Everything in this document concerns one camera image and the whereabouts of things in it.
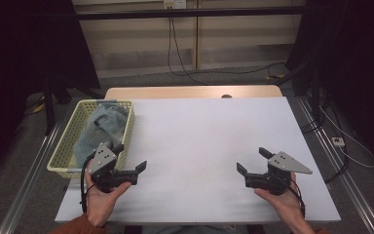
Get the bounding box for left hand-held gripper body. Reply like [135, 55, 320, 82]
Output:
[88, 142, 140, 193]

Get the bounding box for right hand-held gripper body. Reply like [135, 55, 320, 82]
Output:
[243, 151, 314, 197]

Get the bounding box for light blue denim jeans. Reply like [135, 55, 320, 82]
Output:
[72, 101, 131, 169]

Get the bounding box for pale yellow plastic basket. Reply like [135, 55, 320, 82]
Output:
[47, 98, 135, 179]

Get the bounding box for person's right hand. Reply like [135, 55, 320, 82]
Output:
[253, 172, 307, 226]

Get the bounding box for person's left hand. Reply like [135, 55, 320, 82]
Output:
[84, 158, 132, 228]

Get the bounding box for white table mat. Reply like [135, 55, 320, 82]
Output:
[54, 97, 342, 226]

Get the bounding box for black stand leg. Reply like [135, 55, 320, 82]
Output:
[43, 75, 56, 137]

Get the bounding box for person's grey trousers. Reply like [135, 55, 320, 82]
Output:
[141, 223, 250, 234]

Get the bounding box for light wooden table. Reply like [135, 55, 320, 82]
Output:
[104, 85, 283, 100]

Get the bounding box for yellow floor tape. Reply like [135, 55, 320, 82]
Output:
[31, 102, 46, 114]

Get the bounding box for dark curtain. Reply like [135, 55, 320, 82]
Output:
[284, 0, 374, 168]
[0, 0, 102, 184]

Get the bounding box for black horizontal metal bar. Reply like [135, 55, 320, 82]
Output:
[74, 5, 307, 21]

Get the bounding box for left hand-held gripper black cable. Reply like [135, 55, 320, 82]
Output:
[79, 151, 95, 215]

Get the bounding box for hand-held gripper black cable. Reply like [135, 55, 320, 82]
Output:
[280, 176, 307, 218]
[79, 151, 95, 215]

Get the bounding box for right hand-held gripper black cable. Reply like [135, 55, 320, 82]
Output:
[280, 176, 307, 218]

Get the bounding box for black floor cable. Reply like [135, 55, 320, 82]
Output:
[300, 97, 351, 185]

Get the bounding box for silver metal floor rail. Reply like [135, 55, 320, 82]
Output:
[295, 97, 374, 234]
[0, 120, 63, 234]

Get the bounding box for white floor cable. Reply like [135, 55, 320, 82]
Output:
[318, 104, 374, 170]

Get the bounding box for black wall cable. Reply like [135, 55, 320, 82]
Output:
[167, 16, 288, 78]
[169, 17, 208, 87]

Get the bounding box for white wall outlet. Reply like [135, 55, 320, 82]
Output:
[163, 0, 188, 10]

